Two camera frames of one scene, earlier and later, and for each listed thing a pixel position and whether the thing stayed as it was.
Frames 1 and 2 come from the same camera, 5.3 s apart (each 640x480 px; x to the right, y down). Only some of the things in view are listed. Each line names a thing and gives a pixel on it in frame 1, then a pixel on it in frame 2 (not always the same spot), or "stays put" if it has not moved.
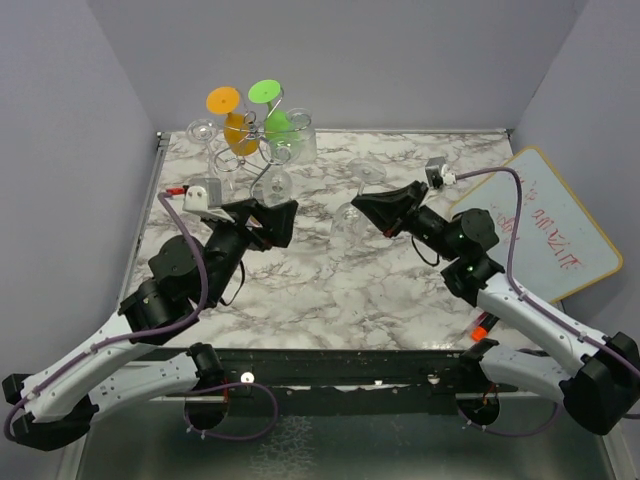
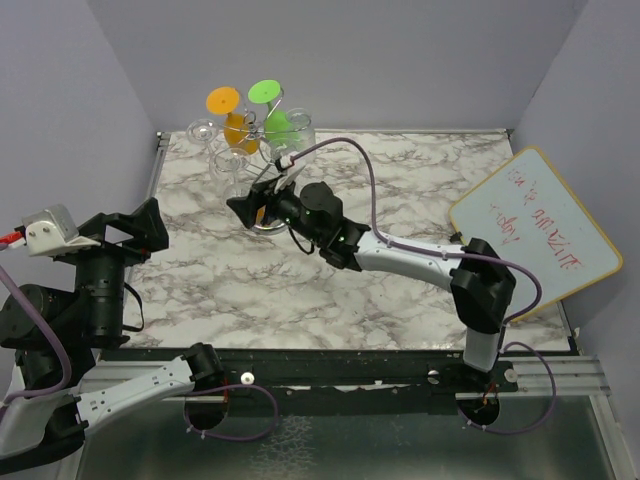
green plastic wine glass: (278, 124) stays put
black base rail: (329, 382) stays put
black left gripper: (276, 222) to (146, 224)
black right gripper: (393, 209) to (261, 195)
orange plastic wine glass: (240, 136) stays put
